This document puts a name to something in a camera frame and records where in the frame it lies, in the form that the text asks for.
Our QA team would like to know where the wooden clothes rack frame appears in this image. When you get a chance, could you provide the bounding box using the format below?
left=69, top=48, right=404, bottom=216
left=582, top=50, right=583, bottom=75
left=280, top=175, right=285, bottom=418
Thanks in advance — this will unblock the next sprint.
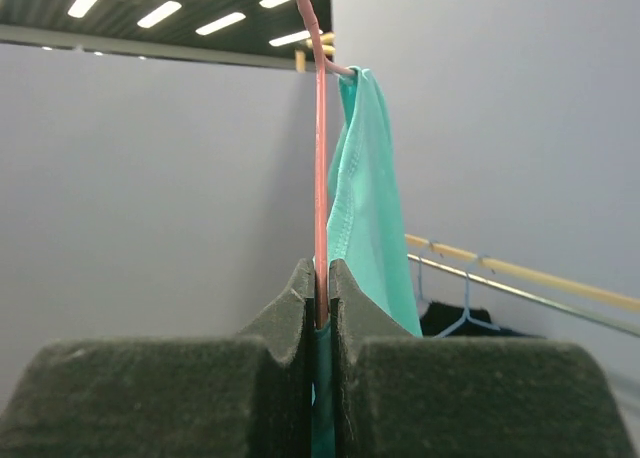
left=294, top=38, right=639, bottom=338

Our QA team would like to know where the pink wire hanger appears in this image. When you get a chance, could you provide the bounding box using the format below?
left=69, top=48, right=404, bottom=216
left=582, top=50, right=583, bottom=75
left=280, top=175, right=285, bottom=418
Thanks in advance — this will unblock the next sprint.
left=296, top=0, right=355, bottom=329

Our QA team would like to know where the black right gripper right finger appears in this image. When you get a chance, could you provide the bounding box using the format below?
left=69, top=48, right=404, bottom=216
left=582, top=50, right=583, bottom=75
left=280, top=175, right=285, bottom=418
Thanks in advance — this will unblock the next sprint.
left=329, top=260, right=635, bottom=458

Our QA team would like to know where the black printed t shirt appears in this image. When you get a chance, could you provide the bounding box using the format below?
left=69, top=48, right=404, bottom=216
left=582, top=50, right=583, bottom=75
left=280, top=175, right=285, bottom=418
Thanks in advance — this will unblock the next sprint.
left=420, top=302, right=537, bottom=338

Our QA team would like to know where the teal t shirt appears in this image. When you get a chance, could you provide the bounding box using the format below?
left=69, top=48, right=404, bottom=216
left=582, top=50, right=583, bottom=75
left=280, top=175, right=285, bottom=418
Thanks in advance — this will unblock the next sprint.
left=311, top=66, right=424, bottom=458

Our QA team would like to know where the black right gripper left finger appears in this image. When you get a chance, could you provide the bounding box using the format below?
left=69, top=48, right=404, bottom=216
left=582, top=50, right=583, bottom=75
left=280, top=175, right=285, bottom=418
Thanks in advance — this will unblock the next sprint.
left=1, top=259, right=315, bottom=457

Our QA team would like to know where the light blue wire hanger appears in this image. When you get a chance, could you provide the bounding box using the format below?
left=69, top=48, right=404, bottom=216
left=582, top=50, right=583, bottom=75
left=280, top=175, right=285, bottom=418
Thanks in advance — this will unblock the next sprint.
left=436, top=269, right=500, bottom=338

